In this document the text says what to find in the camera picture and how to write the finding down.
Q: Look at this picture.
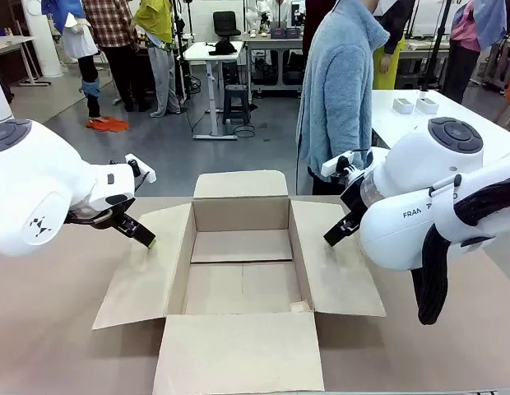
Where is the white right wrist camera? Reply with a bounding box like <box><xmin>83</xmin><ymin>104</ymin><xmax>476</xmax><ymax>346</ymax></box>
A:
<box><xmin>322</xmin><ymin>150</ymin><xmax>365</xmax><ymax>184</ymax></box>

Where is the black office chair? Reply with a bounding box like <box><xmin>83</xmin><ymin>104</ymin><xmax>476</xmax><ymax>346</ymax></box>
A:
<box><xmin>212</xmin><ymin>11</ymin><xmax>242</xmax><ymax>42</ymax></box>

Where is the orange cloth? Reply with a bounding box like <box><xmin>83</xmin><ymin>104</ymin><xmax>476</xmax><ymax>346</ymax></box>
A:
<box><xmin>86</xmin><ymin>115</ymin><xmax>129</xmax><ymax>133</ymax></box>

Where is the black cap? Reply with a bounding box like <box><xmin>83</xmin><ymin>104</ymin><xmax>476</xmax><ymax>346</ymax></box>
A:
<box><xmin>208</xmin><ymin>40</ymin><xmax>236</xmax><ymax>57</ymax></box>

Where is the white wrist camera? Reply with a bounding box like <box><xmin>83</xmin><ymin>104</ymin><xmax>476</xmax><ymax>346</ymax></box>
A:
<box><xmin>123</xmin><ymin>152</ymin><xmax>157</xmax><ymax>184</ymax></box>
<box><xmin>322</xmin><ymin>150</ymin><xmax>365</xmax><ymax>184</ymax></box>

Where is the person in blue fleece jacket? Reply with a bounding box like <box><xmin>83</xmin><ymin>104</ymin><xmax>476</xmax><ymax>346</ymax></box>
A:
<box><xmin>295</xmin><ymin>0</ymin><xmax>391</xmax><ymax>197</ymax></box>

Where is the large white table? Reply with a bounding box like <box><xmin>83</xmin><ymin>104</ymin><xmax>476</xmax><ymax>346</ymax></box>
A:
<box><xmin>369</xmin><ymin>89</ymin><xmax>510</xmax><ymax>165</ymax></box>

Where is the person in pink top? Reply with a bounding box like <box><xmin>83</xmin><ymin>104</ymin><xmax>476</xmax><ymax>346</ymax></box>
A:
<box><xmin>442</xmin><ymin>0</ymin><xmax>509</xmax><ymax>105</ymax></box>

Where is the light wood top table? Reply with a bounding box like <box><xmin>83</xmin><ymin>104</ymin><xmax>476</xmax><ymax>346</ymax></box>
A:
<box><xmin>0</xmin><ymin>35</ymin><xmax>37</xmax><ymax>100</ymax></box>

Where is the person in plaid shirt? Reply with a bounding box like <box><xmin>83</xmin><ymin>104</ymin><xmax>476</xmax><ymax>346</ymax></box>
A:
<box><xmin>81</xmin><ymin>0</ymin><xmax>153</xmax><ymax>113</ymax></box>

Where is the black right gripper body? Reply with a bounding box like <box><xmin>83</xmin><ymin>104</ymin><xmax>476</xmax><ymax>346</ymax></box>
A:
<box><xmin>340</xmin><ymin>180</ymin><xmax>365</xmax><ymax>223</ymax></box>

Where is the person in yellow-green shirt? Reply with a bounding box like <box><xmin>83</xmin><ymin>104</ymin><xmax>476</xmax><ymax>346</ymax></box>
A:
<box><xmin>133</xmin><ymin>0</ymin><xmax>182</xmax><ymax>119</ymax></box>

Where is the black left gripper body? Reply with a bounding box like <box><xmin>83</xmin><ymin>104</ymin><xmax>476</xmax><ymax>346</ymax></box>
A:
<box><xmin>64</xmin><ymin>197</ymin><xmax>137</xmax><ymax>230</ymax></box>

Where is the black plastic stool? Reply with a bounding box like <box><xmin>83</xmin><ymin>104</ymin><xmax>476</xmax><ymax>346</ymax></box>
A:
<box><xmin>221</xmin><ymin>85</ymin><xmax>252</xmax><ymax>125</ymax></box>

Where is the white standing desk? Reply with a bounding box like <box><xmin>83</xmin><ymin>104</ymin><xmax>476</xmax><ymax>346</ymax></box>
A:
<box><xmin>183</xmin><ymin>39</ymin><xmax>246</xmax><ymax>141</ymax></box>

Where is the grey metal workbench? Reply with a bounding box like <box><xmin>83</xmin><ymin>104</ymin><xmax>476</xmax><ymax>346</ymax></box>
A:
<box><xmin>241</xmin><ymin>32</ymin><xmax>305</xmax><ymax>100</ymax></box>

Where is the large brown cardboard box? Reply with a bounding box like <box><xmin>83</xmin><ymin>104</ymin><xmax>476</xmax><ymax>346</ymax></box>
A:
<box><xmin>92</xmin><ymin>170</ymin><xmax>387</xmax><ymax>394</ymax></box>

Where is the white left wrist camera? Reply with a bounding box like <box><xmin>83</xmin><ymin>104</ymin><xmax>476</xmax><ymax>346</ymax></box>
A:
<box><xmin>123</xmin><ymin>152</ymin><xmax>157</xmax><ymax>184</ymax></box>

